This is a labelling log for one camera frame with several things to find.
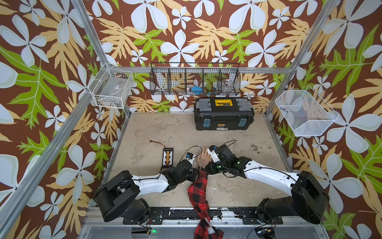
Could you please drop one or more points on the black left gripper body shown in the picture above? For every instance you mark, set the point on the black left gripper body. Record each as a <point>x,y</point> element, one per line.
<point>190,175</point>

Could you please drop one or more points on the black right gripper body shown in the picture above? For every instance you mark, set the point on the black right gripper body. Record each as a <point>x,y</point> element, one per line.
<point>218,167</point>

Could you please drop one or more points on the black digital wrist watch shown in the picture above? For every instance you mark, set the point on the black digital wrist watch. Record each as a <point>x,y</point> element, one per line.
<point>207,171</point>

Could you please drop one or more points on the red plaid sleeve forearm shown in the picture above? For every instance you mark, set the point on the red plaid sleeve forearm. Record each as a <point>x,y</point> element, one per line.
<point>198,198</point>

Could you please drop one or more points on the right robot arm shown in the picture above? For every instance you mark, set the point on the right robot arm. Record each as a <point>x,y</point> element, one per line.
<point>305,198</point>

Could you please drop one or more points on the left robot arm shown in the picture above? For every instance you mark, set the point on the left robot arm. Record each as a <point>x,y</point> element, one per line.
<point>118,197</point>

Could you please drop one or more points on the pale mannequin hand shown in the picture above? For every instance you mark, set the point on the pale mannequin hand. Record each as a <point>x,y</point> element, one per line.
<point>204,158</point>

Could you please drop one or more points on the black parallel charging board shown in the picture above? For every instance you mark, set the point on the black parallel charging board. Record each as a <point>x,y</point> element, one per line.
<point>167,155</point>

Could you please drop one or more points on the black deli toolbox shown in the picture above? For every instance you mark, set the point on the black deli toolbox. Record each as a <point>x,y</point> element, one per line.
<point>223,113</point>

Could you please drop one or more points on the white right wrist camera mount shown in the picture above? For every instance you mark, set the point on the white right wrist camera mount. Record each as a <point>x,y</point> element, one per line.
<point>212,152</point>

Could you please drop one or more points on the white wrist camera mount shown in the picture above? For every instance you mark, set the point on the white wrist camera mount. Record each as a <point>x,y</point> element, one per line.
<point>212,152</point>
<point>190,157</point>

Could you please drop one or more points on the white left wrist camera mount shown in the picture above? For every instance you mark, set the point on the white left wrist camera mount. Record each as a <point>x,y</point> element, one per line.
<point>190,157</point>

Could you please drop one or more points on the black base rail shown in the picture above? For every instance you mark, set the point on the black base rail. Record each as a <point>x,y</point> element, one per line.
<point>188,216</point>

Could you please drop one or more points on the white wire basket right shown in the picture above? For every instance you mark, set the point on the white wire basket right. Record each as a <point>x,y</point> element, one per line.
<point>306,112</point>

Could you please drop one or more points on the white wire basket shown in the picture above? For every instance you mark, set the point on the white wire basket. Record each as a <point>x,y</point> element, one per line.
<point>306,112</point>
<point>110,87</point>

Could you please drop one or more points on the black wire basket rear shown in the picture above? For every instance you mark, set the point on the black wire basket rear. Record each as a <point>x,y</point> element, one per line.
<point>194,79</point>

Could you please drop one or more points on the white wire basket left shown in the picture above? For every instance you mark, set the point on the white wire basket left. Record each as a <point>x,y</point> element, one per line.
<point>110,87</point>

